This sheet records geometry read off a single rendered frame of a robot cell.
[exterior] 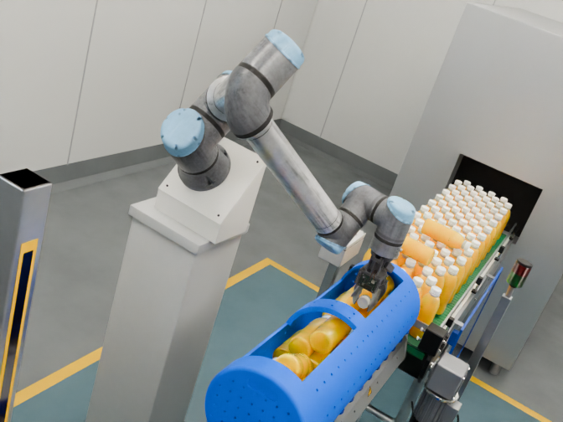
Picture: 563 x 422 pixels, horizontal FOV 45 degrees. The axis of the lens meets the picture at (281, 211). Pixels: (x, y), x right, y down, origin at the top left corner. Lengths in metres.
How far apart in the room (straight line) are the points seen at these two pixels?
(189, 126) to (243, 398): 0.93
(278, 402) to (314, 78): 5.71
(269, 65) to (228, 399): 0.81
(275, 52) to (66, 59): 3.04
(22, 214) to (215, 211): 1.28
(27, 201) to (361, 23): 5.95
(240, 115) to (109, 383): 1.51
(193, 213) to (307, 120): 4.89
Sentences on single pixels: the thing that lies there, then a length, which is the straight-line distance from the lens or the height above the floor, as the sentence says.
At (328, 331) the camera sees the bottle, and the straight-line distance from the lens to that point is 1.91.
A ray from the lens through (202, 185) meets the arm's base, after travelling 2.36.
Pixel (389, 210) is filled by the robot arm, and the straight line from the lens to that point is 1.99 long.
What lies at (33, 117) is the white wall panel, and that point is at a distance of 4.62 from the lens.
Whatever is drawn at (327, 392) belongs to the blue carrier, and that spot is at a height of 1.18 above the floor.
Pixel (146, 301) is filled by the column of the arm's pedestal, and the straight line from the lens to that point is 2.57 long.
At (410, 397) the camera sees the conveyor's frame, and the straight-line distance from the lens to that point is 3.11.
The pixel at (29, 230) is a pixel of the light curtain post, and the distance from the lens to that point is 1.16.
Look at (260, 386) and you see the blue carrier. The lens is 1.64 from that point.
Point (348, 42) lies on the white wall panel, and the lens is 6.94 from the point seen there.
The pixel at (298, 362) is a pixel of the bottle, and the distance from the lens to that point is 1.74.
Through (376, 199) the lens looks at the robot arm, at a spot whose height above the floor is 1.51.
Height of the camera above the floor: 2.20
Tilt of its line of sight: 24 degrees down
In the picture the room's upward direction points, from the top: 18 degrees clockwise
